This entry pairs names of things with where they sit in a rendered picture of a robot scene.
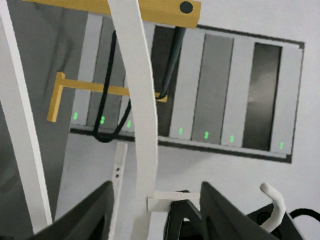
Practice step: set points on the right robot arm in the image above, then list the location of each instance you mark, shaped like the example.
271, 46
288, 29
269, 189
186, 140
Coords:
287, 230

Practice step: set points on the black clothes hanger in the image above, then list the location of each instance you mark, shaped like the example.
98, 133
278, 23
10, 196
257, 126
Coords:
104, 96

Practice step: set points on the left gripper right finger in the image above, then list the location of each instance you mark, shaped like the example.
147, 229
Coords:
222, 220

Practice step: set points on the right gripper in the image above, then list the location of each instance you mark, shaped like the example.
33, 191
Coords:
176, 228

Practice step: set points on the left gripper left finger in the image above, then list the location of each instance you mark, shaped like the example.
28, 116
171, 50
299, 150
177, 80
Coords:
90, 219

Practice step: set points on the yellow wooden hanger rack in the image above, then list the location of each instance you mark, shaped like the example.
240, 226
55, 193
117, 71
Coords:
182, 14

